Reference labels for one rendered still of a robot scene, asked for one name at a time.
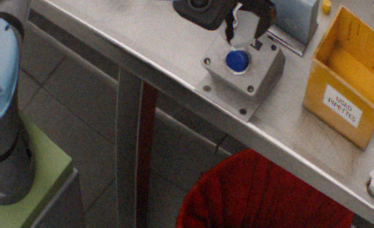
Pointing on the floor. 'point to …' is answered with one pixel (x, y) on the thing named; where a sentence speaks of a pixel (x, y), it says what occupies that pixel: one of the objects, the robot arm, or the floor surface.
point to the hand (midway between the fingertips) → (229, 42)
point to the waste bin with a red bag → (257, 198)
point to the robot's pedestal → (63, 207)
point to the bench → (224, 130)
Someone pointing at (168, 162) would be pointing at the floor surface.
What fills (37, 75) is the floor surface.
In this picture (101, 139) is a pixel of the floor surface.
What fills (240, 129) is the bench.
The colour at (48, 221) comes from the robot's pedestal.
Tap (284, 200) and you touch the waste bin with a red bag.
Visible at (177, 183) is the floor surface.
